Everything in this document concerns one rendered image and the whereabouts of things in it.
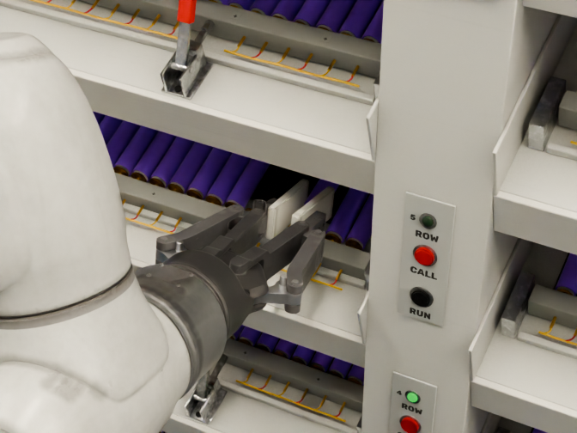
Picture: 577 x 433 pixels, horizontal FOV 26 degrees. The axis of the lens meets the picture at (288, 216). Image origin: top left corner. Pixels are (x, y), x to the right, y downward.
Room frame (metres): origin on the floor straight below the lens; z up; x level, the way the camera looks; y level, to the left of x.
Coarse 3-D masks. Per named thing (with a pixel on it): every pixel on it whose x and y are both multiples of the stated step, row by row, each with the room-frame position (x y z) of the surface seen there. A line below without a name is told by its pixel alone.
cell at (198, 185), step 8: (216, 152) 0.97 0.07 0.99; (224, 152) 0.98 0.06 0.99; (208, 160) 0.97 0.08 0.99; (216, 160) 0.97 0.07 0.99; (224, 160) 0.97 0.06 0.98; (200, 168) 0.96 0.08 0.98; (208, 168) 0.96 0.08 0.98; (216, 168) 0.96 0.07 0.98; (200, 176) 0.95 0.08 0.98; (208, 176) 0.95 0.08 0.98; (216, 176) 0.96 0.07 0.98; (192, 184) 0.94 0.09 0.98; (200, 184) 0.94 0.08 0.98; (208, 184) 0.94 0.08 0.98; (200, 192) 0.94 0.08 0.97
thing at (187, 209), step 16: (128, 192) 0.94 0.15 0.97; (144, 192) 0.93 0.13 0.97; (160, 192) 0.93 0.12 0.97; (176, 192) 0.93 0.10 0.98; (144, 208) 0.93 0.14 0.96; (160, 208) 0.92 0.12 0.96; (176, 208) 0.91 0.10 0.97; (192, 208) 0.91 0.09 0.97; (208, 208) 0.91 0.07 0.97; (224, 208) 0.91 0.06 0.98; (144, 224) 0.91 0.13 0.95; (176, 224) 0.91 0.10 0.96; (192, 224) 0.91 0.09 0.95; (336, 256) 0.84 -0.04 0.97; (352, 256) 0.84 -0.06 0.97; (368, 256) 0.84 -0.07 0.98; (352, 272) 0.83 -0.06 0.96; (336, 288) 0.82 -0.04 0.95
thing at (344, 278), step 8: (128, 208) 0.94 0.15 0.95; (136, 208) 0.94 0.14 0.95; (144, 216) 0.93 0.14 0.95; (152, 216) 0.92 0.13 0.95; (168, 216) 0.92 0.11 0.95; (168, 224) 0.92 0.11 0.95; (184, 224) 0.91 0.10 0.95; (320, 272) 0.84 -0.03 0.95; (328, 272) 0.84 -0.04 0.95; (336, 272) 0.84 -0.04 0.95; (344, 280) 0.83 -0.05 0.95; (352, 280) 0.83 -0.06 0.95; (360, 280) 0.83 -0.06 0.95; (360, 288) 0.83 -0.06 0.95
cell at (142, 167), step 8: (160, 136) 1.00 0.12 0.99; (168, 136) 1.00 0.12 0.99; (176, 136) 1.01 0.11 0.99; (152, 144) 0.99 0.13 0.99; (160, 144) 0.99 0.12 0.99; (168, 144) 1.00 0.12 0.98; (144, 152) 0.99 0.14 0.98; (152, 152) 0.98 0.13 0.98; (160, 152) 0.99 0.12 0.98; (144, 160) 0.98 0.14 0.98; (152, 160) 0.98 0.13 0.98; (160, 160) 0.98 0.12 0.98; (136, 168) 0.97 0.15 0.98; (144, 168) 0.97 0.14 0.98; (152, 168) 0.97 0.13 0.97; (144, 176) 0.97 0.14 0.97
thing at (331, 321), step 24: (144, 240) 0.91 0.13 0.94; (144, 264) 0.88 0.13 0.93; (312, 288) 0.83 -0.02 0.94; (264, 312) 0.82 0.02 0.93; (312, 312) 0.81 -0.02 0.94; (336, 312) 0.81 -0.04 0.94; (360, 312) 0.76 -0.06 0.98; (288, 336) 0.82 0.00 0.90; (312, 336) 0.80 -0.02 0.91; (336, 336) 0.79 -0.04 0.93; (360, 336) 0.78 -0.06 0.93; (360, 360) 0.79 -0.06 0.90
